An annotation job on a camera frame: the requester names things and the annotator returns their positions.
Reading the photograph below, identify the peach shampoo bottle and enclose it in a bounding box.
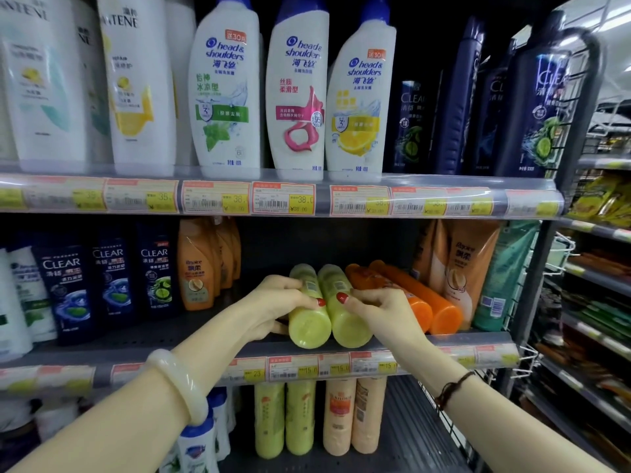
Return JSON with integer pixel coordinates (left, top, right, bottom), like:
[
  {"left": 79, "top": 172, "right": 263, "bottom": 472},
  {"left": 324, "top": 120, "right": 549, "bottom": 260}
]
[
  {"left": 350, "top": 376, "right": 388, "bottom": 455},
  {"left": 322, "top": 378, "right": 357, "bottom": 458}
]

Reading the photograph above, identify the white bottle teal label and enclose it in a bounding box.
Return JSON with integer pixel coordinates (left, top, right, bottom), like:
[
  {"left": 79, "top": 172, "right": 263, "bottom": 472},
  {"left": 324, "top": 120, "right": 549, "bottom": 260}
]
[{"left": 0, "top": 0, "right": 90, "bottom": 169}]

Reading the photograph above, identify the grey shelf upright post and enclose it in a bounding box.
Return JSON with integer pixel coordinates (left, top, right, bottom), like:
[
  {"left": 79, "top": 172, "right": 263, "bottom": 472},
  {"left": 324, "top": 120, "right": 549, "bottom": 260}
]
[{"left": 495, "top": 219, "right": 560, "bottom": 397}]

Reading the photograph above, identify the black wire side rack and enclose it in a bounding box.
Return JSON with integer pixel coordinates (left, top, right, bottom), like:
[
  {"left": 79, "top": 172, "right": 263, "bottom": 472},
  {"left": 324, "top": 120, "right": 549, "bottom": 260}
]
[{"left": 552, "top": 24, "right": 609, "bottom": 222}]

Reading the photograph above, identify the person's right forearm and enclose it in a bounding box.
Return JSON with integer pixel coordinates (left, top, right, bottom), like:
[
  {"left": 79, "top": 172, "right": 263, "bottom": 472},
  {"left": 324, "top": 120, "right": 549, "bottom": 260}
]
[{"left": 397, "top": 335, "right": 615, "bottom": 473}]

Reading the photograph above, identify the white bottle lemon label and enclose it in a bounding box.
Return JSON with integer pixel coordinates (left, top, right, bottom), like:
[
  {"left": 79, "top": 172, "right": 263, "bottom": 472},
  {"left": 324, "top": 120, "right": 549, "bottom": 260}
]
[{"left": 324, "top": 0, "right": 397, "bottom": 184}]

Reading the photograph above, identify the white jade bangle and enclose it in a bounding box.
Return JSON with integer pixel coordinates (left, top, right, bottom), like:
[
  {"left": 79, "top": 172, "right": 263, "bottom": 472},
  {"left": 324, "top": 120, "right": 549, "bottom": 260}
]
[{"left": 145, "top": 348, "right": 211, "bottom": 427}]

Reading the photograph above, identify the person's left hand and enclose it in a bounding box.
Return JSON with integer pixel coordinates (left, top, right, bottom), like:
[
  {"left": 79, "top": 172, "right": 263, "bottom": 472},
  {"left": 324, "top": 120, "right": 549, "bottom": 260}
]
[{"left": 239, "top": 275, "right": 327, "bottom": 344}]

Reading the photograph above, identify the orange pump-shaped bottle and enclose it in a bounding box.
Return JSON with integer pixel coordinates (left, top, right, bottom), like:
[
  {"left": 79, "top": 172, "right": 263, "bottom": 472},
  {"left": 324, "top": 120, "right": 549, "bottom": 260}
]
[
  {"left": 212, "top": 217, "right": 243, "bottom": 291},
  {"left": 177, "top": 218, "right": 216, "bottom": 312}
]

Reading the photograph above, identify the person's right hand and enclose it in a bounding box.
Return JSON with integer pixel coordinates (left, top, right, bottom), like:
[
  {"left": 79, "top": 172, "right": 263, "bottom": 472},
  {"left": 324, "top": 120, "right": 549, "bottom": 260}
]
[{"left": 337, "top": 288, "right": 431, "bottom": 363}]

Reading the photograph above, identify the person's left forearm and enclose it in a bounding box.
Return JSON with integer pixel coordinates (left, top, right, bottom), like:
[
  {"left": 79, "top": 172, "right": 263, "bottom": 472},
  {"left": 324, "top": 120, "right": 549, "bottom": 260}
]
[{"left": 9, "top": 307, "right": 258, "bottom": 473}]

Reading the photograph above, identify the orange shampoo bottle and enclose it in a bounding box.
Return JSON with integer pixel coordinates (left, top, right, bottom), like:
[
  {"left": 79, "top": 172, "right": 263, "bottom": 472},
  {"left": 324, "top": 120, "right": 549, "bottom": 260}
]
[
  {"left": 369, "top": 259, "right": 464, "bottom": 336},
  {"left": 344, "top": 263, "right": 434, "bottom": 334}
]

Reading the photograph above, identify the white bottle green mint label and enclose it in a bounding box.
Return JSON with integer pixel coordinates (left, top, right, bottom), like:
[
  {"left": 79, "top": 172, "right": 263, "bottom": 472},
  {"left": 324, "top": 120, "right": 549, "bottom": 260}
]
[{"left": 187, "top": 0, "right": 262, "bottom": 181}]

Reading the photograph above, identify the white bottle pink label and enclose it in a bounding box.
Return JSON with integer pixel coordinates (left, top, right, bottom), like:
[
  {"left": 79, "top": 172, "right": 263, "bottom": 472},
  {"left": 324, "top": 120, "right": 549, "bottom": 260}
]
[{"left": 265, "top": 0, "right": 330, "bottom": 183}]

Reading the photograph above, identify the neighbouring goods shelf unit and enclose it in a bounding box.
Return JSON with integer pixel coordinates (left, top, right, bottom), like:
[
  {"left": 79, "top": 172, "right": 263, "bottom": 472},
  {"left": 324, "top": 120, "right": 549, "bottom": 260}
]
[{"left": 518, "top": 155, "right": 631, "bottom": 473}]

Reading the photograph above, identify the white wire basket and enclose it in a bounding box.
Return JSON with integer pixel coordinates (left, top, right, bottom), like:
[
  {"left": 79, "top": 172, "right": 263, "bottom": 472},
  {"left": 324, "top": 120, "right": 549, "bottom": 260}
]
[{"left": 541, "top": 233, "right": 578, "bottom": 279}]

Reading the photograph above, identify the row of price labels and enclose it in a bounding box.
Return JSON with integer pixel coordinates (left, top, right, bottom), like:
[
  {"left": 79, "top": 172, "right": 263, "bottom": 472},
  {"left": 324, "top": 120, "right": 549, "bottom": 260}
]
[
  {"left": 0, "top": 344, "right": 520, "bottom": 395},
  {"left": 0, "top": 176, "right": 563, "bottom": 218}
]

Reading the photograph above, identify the grey shelf rail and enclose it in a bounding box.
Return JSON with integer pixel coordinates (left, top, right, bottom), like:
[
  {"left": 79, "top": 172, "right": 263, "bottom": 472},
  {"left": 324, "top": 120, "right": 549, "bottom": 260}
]
[{"left": 0, "top": 165, "right": 566, "bottom": 220}]

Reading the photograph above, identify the dark blue shampoo bottle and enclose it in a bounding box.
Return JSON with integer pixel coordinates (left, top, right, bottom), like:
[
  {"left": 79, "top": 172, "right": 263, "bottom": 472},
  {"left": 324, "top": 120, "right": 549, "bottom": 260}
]
[
  {"left": 134, "top": 225, "right": 181, "bottom": 319},
  {"left": 91, "top": 231, "right": 138, "bottom": 331},
  {"left": 31, "top": 235, "right": 98, "bottom": 347}
]

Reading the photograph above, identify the white bottle yellow label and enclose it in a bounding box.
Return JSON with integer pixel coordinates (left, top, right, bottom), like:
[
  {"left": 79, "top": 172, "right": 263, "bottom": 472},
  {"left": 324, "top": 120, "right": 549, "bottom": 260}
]
[{"left": 96, "top": 0, "right": 177, "bottom": 178}]

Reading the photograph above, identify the white bottle green print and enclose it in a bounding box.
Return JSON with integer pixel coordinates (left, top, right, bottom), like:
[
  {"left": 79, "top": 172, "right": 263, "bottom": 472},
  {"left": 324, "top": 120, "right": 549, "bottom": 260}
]
[{"left": 0, "top": 248, "right": 34, "bottom": 363}]

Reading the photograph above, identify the tall dark blue bottle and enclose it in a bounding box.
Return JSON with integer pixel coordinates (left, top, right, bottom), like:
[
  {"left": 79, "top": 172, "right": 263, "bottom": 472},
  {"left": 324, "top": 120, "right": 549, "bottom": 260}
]
[
  {"left": 471, "top": 41, "right": 516, "bottom": 176},
  {"left": 433, "top": 16, "right": 488, "bottom": 176}
]

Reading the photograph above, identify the green tube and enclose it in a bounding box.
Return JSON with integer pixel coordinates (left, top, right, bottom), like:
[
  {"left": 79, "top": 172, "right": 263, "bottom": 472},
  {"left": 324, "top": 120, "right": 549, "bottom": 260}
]
[{"left": 472, "top": 220, "right": 541, "bottom": 333}]

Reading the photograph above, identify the small dark blue bottle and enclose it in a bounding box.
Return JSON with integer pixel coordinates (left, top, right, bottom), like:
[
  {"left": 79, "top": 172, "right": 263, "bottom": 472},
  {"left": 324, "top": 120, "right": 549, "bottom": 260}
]
[{"left": 392, "top": 79, "right": 441, "bottom": 174}]

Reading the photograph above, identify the pile of yellow packets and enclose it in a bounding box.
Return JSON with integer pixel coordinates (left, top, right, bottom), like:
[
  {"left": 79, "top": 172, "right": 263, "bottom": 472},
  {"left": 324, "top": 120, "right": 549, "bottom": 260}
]
[{"left": 566, "top": 173, "right": 631, "bottom": 228}]

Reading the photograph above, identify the yellow-green shampoo bottle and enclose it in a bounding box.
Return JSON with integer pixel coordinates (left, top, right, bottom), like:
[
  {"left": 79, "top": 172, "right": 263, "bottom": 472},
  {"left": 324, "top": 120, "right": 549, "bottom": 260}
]
[
  {"left": 287, "top": 263, "right": 332, "bottom": 350},
  {"left": 284, "top": 379, "right": 316, "bottom": 457},
  {"left": 317, "top": 264, "right": 374, "bottom": 349},
  {"left": 253, "top": 381, "right": 286, "bottom": 461}
]

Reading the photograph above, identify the brown cord bracelet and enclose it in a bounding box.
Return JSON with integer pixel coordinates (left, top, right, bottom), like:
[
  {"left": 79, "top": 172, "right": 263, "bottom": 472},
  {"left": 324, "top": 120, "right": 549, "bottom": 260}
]
[{"left": 434, "top": 371, "right": 477, "bottom": 412}]

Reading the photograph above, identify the large dark blue bottle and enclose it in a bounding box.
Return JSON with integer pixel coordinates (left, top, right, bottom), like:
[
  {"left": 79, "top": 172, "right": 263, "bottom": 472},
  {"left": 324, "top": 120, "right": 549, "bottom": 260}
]
[{"left": 494, "top": 10, "right": 575, "bottom": 180}]

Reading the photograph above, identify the orange refill pouch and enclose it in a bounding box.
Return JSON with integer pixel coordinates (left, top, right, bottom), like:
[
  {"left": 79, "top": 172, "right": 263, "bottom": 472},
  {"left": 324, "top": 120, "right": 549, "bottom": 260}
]
[{"left": 428, "top": 220, "right": 502, "bottom": 331}]

